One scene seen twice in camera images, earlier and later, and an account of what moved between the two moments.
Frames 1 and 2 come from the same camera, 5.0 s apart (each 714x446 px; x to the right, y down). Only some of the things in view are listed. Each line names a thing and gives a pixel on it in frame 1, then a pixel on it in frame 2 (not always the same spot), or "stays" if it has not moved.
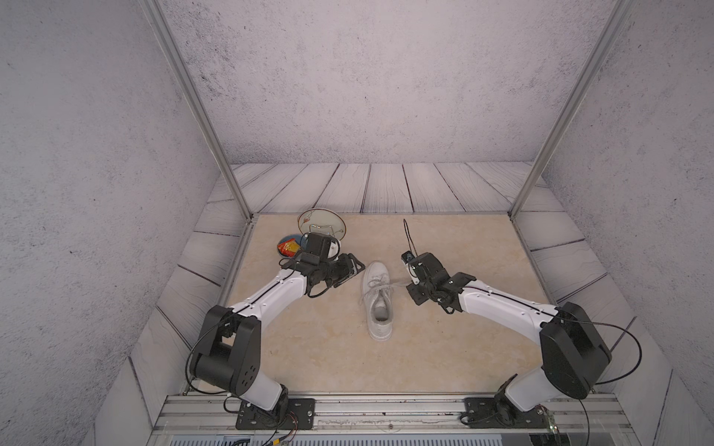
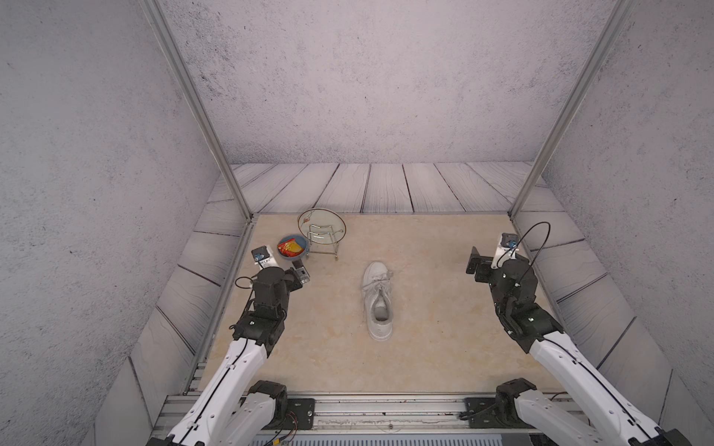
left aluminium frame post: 197,99 stays
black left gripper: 348,268 -> 296,282
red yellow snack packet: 289,247 stays
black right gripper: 411,287 -> 485,266
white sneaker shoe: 377,296 stays
